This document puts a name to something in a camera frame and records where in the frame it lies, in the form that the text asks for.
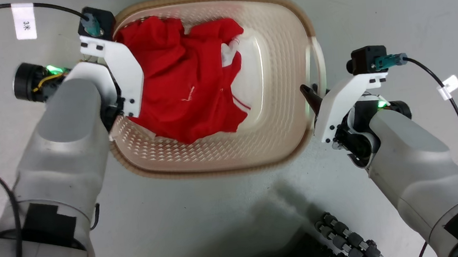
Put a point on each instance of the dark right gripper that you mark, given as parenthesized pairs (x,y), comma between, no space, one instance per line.
(356,143)

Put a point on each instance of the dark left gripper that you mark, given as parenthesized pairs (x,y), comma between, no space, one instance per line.
(111,111)

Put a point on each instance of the beige plastic laundry basket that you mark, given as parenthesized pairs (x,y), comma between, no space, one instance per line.
(279,80)

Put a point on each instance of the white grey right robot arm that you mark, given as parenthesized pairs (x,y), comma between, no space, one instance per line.
(419,159)

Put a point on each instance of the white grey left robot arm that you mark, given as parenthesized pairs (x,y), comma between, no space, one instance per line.
(58,163)

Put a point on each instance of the red garment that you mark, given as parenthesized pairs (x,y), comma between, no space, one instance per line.
(182,86)

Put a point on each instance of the white garment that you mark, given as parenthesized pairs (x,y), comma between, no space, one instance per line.
(227,55)

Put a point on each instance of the white right camera bracket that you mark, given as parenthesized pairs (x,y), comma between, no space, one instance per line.
(343,103)

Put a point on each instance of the white camera bracket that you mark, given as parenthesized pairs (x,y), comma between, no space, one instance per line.
(343,103)
(127,71)

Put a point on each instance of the white left camera bracket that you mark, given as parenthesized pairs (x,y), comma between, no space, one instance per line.
(127,71)

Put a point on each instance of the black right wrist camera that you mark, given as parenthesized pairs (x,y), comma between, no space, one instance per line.
(364,59)

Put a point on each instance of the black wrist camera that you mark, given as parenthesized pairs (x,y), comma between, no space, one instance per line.
(364,59)
(103,19)

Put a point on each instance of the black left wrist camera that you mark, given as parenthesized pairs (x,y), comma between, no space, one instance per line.
(103,19)

